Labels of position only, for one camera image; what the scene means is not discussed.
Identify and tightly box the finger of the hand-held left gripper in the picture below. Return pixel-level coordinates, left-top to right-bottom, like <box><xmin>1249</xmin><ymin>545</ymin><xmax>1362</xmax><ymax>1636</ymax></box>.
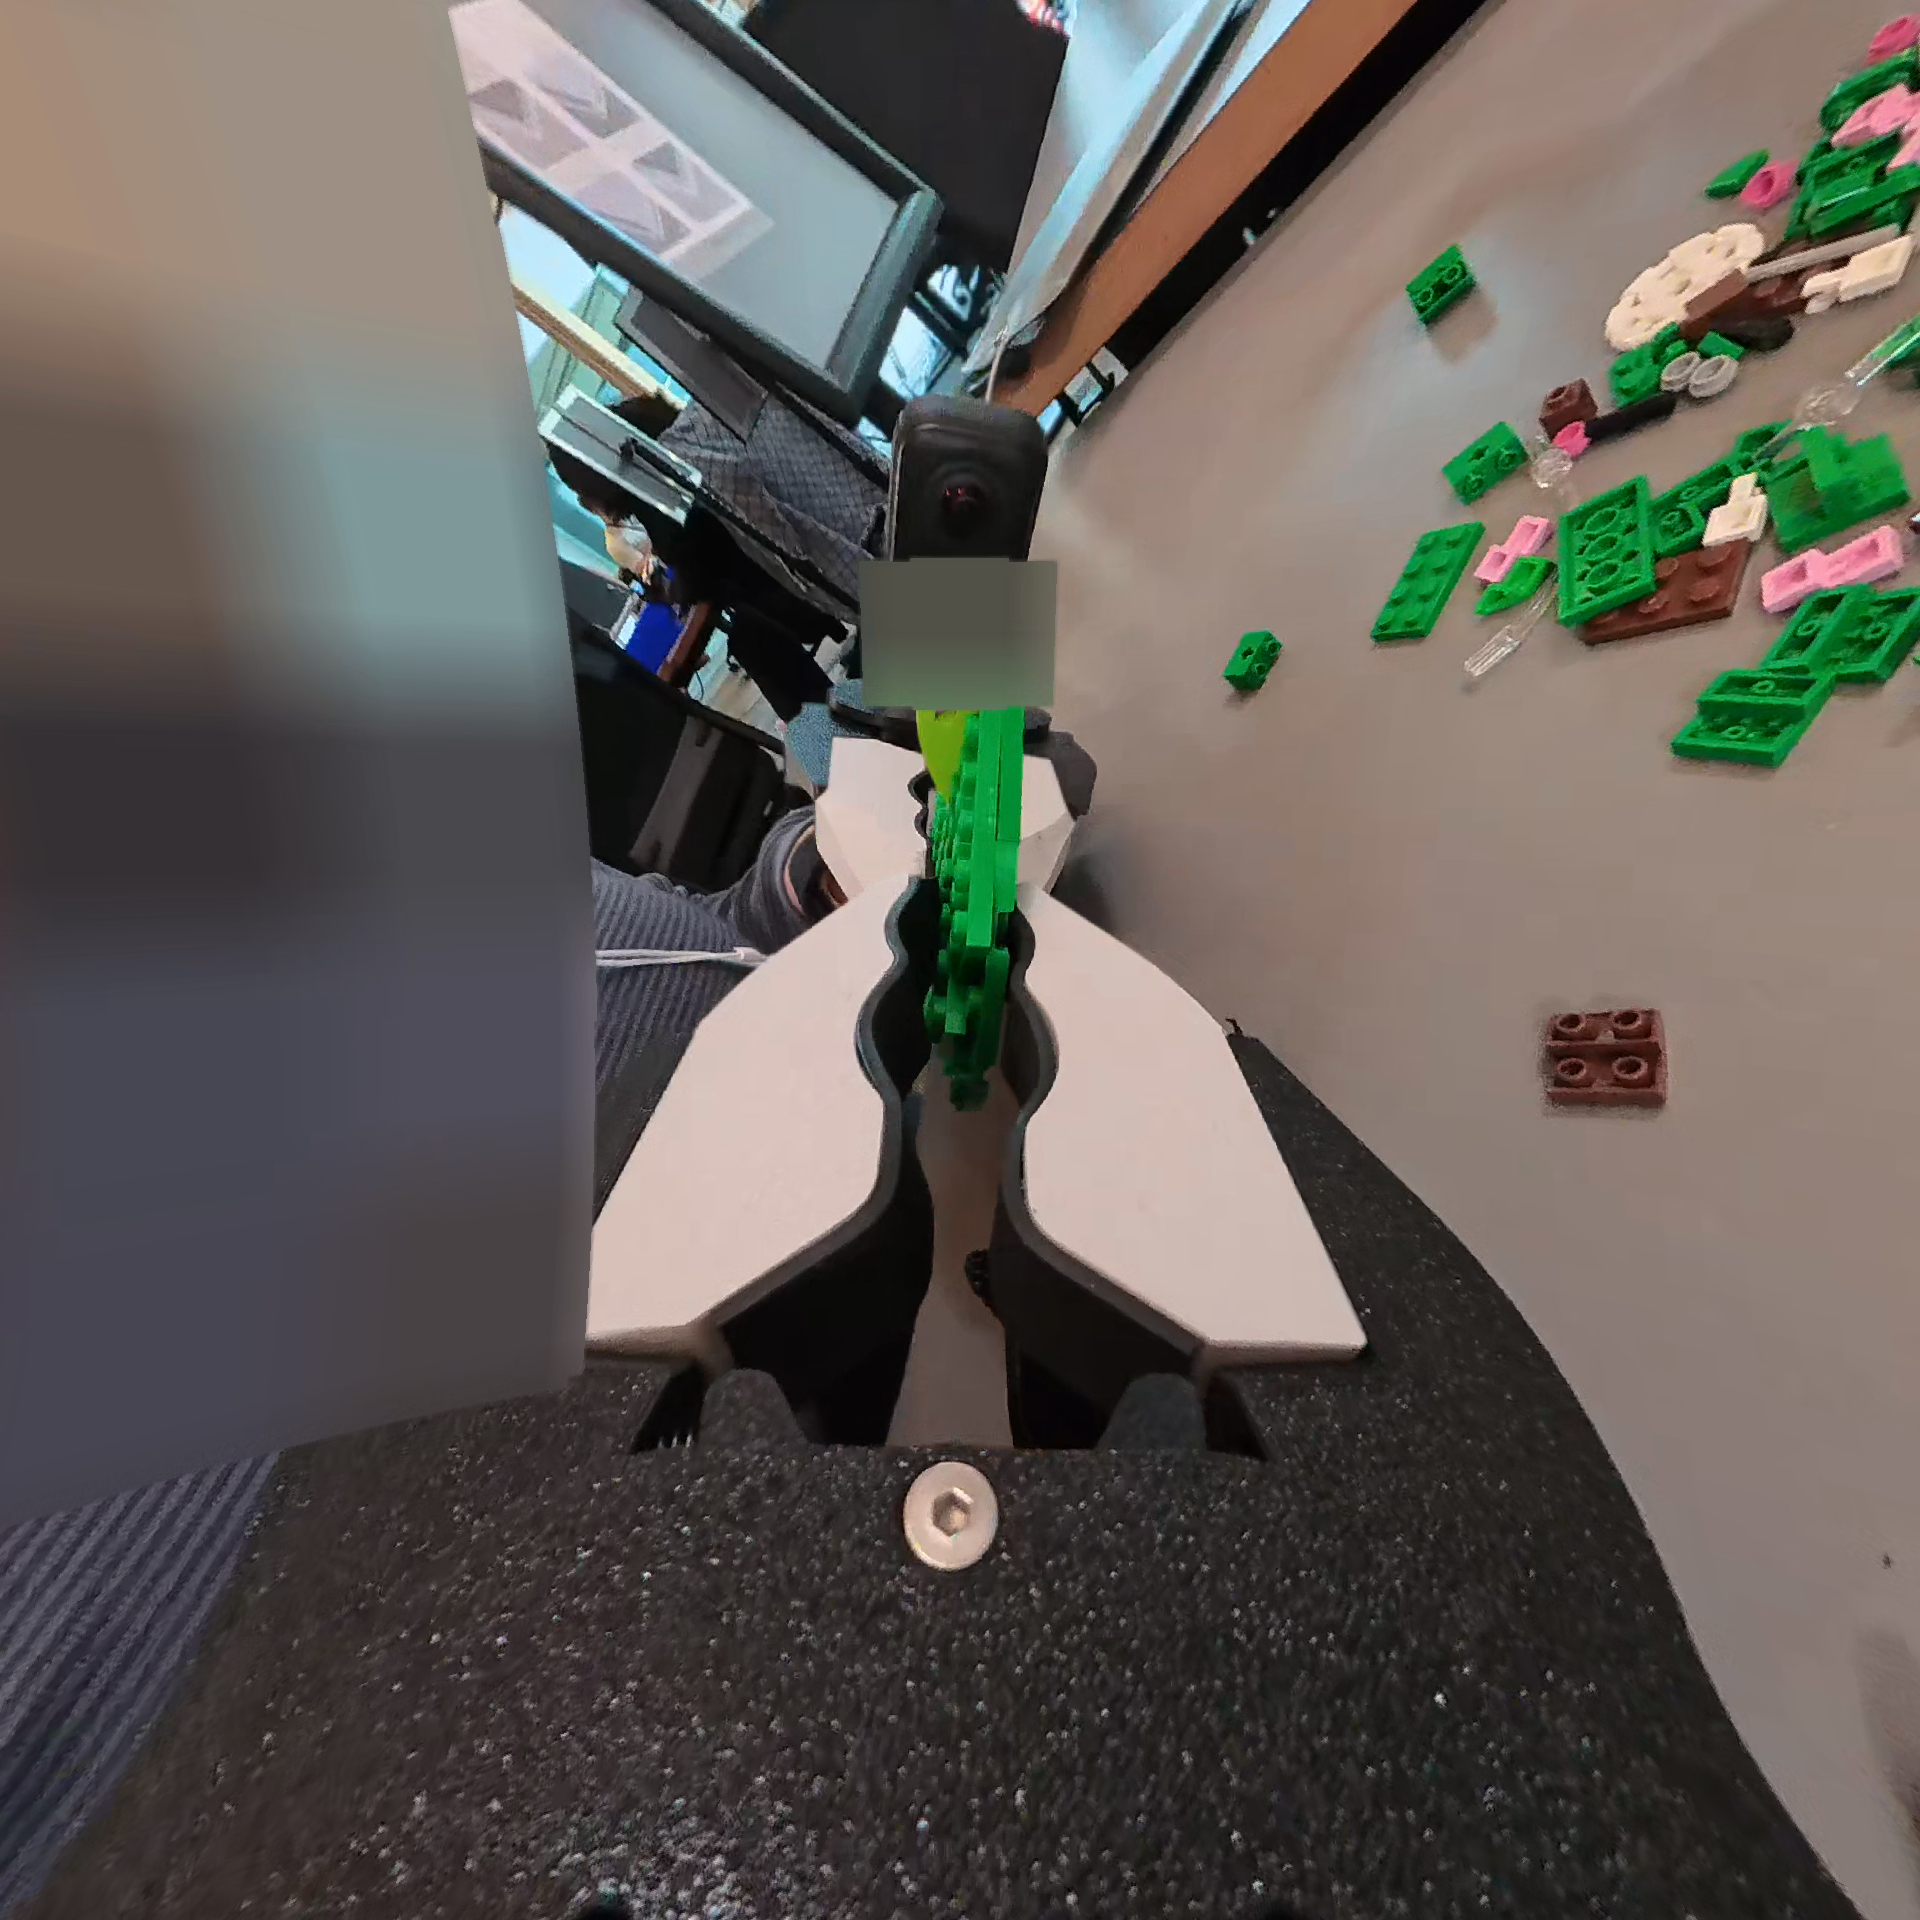
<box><xmin>813</xmin><ymin>737</ymin><xmax>939</xmax><ymax>905</ymax></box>
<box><xmin>1005</xmin><ymin>744</ymin><xmax>1091</xmax><ymax>905</ymax></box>

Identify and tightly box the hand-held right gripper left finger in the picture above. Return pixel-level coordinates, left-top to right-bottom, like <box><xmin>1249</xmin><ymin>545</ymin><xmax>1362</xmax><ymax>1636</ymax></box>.
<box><xmin>585</xmin><ymin>877</ymin><xmax>939</xmax><ymax>1445</ymax></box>

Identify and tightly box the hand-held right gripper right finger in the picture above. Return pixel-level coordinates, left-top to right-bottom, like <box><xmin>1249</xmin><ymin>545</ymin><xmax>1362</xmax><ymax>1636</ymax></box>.
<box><xmin>990</xmin><ymin>885</ymin><xmax>1369</xmax><ymax>1449</ymax></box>

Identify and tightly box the green lego baseplate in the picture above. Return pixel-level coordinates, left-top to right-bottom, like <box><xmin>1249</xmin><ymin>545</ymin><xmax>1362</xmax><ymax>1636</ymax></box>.
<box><xmin>919</xmin><ymin>704</ymin><xmax>1027</xmax><ymax>1114</ymax></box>

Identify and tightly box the person's left forearm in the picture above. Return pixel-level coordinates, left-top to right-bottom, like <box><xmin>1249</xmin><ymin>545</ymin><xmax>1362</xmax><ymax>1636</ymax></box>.
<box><xmin>592</xmin><ymin>806</ymin><xmax>827</xmax><ymax>962</ymax></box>

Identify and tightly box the brown lego plate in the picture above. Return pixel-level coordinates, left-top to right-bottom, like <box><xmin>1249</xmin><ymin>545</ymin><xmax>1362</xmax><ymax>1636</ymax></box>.
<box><xmin>1543</xmin><ymin>1009</ymin><xmax>1671</xmax><ymax>1108</ymax></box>

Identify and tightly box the pile of green pink lego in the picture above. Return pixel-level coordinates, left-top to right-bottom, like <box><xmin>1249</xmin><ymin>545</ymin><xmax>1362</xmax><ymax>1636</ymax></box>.
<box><xmin>1223</xmin><ymin>8</ymin><xmax>1920</xmax><ymax>771</ymax></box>

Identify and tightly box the dark checkered cloth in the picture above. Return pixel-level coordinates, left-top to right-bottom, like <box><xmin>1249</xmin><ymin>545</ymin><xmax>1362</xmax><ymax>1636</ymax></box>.
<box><xmin>659</xmin><ymin>398</ymin><xmax>888</xmax><ymax>620</ymax></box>

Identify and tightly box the black office chair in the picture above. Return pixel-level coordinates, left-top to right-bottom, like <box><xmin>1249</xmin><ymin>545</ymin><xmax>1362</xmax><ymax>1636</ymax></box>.
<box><xmin>575</xmin><ymin>616</ymin><xmax>783</xmax><ymax>890</ymax></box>

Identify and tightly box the grey wood-edged table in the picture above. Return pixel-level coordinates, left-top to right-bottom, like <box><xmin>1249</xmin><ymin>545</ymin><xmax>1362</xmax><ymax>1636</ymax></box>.
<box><xmin>990</xmin><ymin>0</ymin><xmax>1488</xmax><ymax>429</ymax></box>

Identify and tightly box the black screen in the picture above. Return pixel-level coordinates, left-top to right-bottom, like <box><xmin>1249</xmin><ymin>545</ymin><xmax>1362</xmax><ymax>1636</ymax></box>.
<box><xmin>744</xmin><ymin>0</ymin><xmax>1069</xmax><ymax>197</ymax></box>

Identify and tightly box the large black monitor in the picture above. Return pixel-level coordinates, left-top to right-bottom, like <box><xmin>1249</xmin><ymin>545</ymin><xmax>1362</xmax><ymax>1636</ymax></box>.
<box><xmin>450</xmin><ymin>0</ymin><xmax>945</xmax><ymax>429</ymax></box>

